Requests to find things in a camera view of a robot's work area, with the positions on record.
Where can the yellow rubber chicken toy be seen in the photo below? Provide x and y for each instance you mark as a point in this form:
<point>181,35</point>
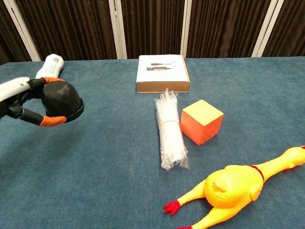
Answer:
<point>233,188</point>

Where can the orange foam cube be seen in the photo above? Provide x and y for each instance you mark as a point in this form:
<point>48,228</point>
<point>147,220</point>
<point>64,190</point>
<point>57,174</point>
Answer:
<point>202,124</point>

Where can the white frame post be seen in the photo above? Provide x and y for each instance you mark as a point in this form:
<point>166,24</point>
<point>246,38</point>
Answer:
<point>186,28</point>
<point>264,28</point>
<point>118,31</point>
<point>22,31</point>

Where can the white bottle yellow cap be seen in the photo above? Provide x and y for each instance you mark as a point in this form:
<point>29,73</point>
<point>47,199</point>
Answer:
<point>53,65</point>

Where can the clear wrapped straw bundle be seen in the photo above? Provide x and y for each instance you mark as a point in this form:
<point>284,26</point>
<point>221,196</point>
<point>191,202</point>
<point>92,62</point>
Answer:
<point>170,136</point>

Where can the black plastic bowl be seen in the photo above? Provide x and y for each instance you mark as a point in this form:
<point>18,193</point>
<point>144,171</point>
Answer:
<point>60,100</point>

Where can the blue felt table cloth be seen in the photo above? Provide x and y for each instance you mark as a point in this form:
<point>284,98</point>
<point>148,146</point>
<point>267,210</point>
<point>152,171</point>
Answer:
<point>95,167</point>

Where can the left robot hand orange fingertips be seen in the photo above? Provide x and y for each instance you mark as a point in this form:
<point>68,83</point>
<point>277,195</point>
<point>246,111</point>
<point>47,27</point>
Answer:
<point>12,89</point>

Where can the white flat cardboard box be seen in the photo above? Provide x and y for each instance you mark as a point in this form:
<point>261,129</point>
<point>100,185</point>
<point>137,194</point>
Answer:
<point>162,71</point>

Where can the dark brown curtain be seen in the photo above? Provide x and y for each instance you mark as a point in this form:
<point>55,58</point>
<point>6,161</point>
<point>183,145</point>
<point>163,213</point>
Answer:
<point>71,28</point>

